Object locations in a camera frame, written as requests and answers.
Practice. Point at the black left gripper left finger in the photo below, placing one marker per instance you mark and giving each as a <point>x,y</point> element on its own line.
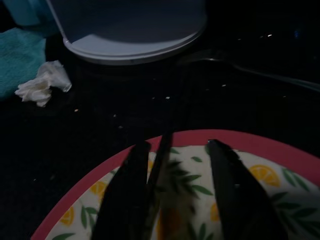
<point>130,190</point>

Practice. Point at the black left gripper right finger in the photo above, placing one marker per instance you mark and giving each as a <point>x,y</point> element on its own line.
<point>237,195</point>

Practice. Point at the black chopstick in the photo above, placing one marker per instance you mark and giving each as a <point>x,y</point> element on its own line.
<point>163,150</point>

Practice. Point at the pink rimmed lemon print plate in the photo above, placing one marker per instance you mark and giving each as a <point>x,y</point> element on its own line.
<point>190,162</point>

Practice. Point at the crumpled white tissue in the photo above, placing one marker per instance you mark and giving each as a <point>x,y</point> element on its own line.
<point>40,85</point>

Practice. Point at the grey canister with red sticker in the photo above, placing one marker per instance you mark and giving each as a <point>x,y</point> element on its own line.
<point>130,30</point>

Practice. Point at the teal cloth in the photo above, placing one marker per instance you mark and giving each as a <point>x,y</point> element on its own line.
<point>17,55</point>

